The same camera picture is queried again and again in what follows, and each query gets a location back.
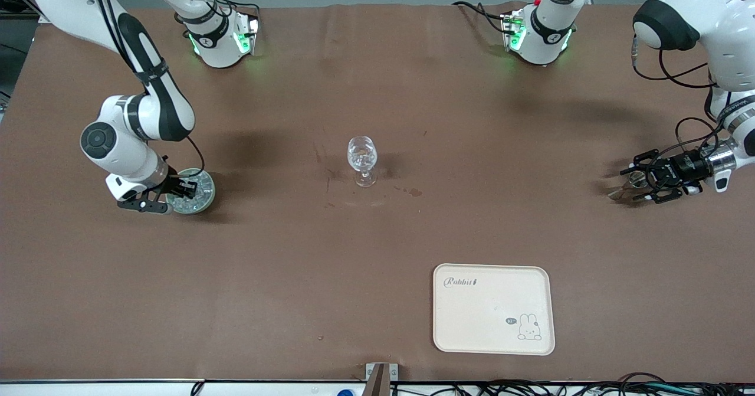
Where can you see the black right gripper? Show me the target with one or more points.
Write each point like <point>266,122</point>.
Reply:
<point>175,183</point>

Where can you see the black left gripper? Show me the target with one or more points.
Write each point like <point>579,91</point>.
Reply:
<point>686,165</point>

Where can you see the steel double jigger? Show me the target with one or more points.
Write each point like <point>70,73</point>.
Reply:
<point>637,179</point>

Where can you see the clear ice cubes pile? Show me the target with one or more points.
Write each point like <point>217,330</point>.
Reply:
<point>204,198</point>

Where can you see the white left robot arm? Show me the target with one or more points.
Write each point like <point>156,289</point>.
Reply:
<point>731,30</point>

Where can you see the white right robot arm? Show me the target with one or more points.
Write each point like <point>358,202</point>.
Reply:
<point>159,107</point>

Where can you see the clear wine glass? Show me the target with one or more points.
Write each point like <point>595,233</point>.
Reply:
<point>361,154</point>

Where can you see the green round bowl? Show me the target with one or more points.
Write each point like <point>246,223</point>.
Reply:
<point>207,207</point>

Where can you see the brown table cover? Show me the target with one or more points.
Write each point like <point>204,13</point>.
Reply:
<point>354,266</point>

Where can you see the cream tray with rabbit print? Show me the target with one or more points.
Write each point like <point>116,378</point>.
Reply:
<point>489,307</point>

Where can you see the blue bottle cap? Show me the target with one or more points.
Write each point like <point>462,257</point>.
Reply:
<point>346,392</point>

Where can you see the aluminium camera mount post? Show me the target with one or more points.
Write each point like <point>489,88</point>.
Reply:
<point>377,381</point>

